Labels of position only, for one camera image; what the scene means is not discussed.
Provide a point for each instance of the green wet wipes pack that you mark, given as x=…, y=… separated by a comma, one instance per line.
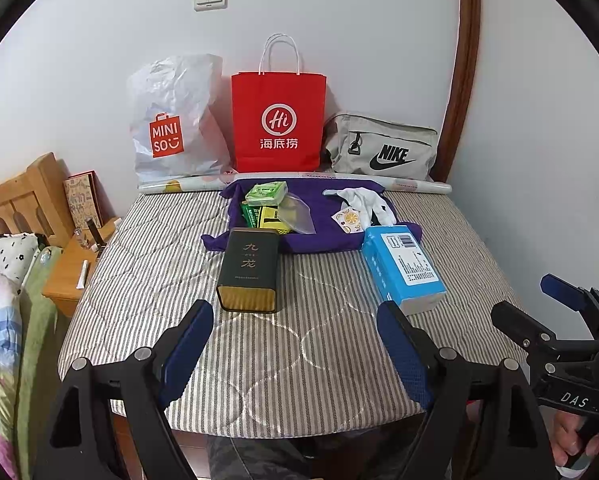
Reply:
x=267, y=191

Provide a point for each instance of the blue tissue pack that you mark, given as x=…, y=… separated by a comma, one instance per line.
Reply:
x=404, y=270

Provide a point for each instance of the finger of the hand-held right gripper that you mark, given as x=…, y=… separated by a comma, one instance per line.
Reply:
x=522, y=330
x=562, y=292

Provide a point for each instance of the brown patterned notebook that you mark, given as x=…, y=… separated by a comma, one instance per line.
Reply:
x=81, y=200

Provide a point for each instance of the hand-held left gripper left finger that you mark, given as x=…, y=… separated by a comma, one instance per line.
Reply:
x=187, y=345

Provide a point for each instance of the rolled white paper poster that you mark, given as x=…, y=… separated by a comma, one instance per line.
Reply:
x=419, y=187

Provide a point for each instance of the white polka dot pillow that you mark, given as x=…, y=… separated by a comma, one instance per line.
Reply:
x=9, y=255

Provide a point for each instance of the yellow zip pouch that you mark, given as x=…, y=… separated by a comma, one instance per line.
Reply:
x=270, y=217

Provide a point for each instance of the red paper bag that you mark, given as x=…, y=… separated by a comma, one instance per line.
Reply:
x=279, y=90

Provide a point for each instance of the fruit print pouch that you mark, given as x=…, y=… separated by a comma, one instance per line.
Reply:
x=348, y=220

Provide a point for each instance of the person's right hand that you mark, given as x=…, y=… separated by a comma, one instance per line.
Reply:
x=569, y=435

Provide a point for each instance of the black tea tin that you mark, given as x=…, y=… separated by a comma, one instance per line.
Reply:
x=247, y=270

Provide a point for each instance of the brown wooden door frame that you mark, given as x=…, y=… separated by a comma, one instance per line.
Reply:
x=464, y=60

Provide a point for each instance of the purple towel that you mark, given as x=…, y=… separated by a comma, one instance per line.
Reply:
x=329, y=237

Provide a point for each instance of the white plastic shopping bag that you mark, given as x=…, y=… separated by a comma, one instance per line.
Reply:
x=179, y=105

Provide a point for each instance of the wooden nightstand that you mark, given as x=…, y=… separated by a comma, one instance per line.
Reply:
x=69, y=270

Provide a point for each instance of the green blanket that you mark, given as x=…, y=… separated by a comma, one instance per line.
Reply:
x=39, y=340

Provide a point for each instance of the grey waist bag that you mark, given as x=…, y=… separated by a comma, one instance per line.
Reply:
x=344, y=160

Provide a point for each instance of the small white tube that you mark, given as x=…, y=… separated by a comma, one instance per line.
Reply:
x=83, y=275

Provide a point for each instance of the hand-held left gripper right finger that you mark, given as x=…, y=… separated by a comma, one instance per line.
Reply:
x=404, y=355

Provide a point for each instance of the clear zip bag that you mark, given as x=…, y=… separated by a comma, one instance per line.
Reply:
x=300, y=217

